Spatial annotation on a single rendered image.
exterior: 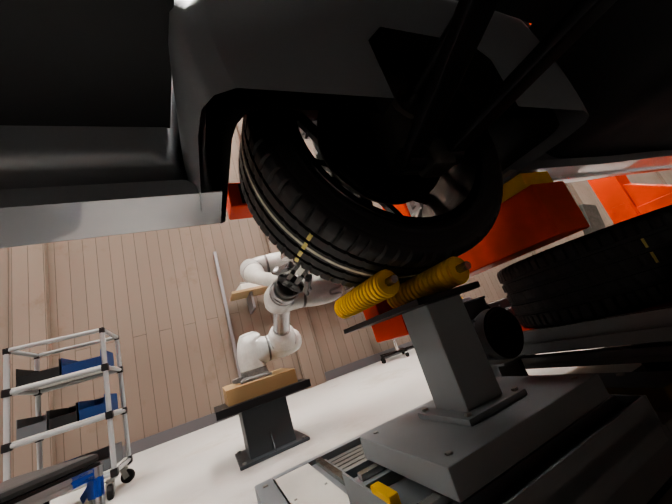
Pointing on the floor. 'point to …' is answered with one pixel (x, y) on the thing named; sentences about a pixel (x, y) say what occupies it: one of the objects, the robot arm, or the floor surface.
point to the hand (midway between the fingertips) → (303, 266)
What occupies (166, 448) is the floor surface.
